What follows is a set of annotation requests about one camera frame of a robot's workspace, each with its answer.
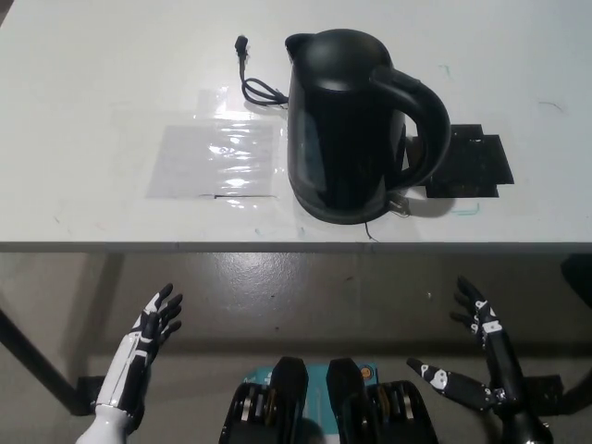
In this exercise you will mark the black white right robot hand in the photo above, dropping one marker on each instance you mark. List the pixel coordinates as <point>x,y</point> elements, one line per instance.
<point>501,365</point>

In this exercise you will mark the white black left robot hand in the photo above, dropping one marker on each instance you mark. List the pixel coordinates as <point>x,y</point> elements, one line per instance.
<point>134,356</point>

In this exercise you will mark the black electric kettle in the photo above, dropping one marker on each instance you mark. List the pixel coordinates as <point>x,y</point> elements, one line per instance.
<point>342,129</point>

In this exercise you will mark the black teal robot body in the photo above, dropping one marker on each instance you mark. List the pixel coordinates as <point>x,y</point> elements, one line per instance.
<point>287,407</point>

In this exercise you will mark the black kettle power base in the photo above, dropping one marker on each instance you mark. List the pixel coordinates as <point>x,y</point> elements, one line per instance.
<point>342,218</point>

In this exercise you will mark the black metal table leg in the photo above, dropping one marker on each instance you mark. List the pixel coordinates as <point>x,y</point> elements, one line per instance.
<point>546,386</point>
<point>41,365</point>

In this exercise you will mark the black textured mat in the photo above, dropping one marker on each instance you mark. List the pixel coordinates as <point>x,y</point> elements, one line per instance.
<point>481,166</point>

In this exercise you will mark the clear plastic sheet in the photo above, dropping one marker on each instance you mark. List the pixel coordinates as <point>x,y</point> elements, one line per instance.
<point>194,162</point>

